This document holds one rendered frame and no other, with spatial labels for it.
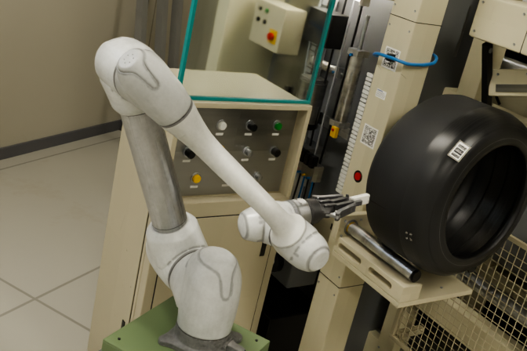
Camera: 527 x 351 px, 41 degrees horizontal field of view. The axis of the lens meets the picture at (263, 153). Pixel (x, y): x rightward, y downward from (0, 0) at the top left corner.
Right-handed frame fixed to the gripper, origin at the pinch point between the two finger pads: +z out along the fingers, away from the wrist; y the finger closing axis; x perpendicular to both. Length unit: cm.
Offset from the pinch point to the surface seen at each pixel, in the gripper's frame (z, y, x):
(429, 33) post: 46, 28, -42
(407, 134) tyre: 18.8, 3.5, -17.7
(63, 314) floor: -54, 121, 108
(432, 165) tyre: 16.8, -10.6, -13.5
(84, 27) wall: 28, 330, 34
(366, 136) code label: 31.8, 35.3, -2.2
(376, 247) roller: 20.1, 9.2, 26.8
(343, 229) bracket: 18.5, 25.3, 28.4
